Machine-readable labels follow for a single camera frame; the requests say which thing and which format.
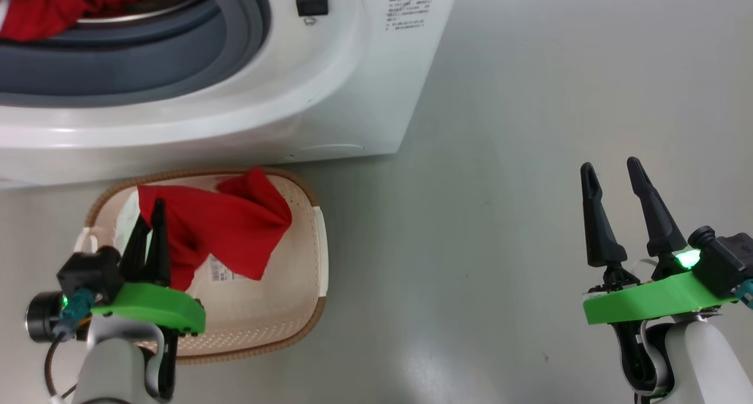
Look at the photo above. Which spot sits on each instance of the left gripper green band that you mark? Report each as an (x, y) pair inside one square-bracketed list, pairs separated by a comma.
[(153, 310)]

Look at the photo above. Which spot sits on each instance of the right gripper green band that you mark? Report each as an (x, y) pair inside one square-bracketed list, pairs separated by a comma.
[(647, 304)]

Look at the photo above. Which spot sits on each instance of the red garment white trim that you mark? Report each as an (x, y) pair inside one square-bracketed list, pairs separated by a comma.
[(223, 227), (41, 10)]

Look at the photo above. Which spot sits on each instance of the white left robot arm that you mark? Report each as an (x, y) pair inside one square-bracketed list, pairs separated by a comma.
[(112, 369)]

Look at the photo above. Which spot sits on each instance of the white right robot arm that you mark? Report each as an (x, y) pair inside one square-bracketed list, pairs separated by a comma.
[(706, 363)]

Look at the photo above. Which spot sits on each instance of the basket product label sticker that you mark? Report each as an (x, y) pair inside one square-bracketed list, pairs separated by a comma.
[(220, 273)]

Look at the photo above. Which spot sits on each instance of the cream perforated laundry basket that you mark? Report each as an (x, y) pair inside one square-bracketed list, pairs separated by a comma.
[(265, 310)]

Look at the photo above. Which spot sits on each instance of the grey rubber door gasket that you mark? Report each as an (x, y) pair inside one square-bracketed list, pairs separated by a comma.
[(117, 69)]

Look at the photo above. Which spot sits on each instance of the steel washing drum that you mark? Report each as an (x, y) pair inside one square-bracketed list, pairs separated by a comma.
[(147, 10)]

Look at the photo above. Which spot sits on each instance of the white front-load washing machine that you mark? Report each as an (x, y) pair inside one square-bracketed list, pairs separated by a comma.
[(353, 98)]

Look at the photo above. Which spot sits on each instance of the black door lock slot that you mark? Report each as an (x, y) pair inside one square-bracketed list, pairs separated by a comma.
[(312, 6)]

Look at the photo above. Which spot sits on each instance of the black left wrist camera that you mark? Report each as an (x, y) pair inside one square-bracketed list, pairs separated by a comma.
[(88, 274)]

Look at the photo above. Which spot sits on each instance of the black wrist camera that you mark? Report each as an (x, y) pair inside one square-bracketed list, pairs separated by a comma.
[(88, 274), (723, 263)]

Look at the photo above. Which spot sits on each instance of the teal left camera connector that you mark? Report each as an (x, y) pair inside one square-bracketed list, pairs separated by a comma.
[(76, 307)]

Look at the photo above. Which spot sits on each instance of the teal camera connector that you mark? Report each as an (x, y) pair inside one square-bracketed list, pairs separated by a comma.
[(76, 307), (747, 292)]

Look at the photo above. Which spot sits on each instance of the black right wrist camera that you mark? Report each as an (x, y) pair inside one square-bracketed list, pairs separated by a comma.
[(723, 263)]

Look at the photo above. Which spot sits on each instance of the teal right camera connector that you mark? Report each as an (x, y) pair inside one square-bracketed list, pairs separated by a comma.
[(747, 292)]

